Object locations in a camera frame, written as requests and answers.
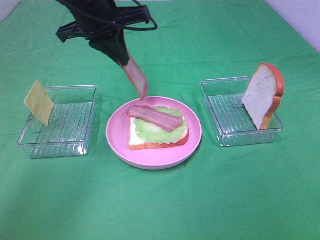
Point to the toast bread slice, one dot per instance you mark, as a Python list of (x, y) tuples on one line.
[(264, 94), (135, 147)]

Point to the green lettuce leaf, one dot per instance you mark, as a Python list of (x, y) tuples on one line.
[(142, 132)]

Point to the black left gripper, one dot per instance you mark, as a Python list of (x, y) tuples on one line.
[(96, 18)]

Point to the pink round plate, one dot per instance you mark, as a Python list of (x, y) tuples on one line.
[(118, 135)]

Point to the yellow cheese slice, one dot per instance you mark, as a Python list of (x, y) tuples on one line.
[(39, 103)]

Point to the clear plastic container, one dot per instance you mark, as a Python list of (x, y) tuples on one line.
[(71, 124), (231, 123)]

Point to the clear left plastic container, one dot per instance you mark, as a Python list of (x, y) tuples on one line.
[(71, 124)]

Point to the bacon strip front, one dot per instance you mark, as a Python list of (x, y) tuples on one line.
[(137, 77)]

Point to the bacon strip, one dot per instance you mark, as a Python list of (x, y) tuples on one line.
[(137, 77), (164, 120)]

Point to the clear right plastic container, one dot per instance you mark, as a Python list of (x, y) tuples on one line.
[(231, 123)]

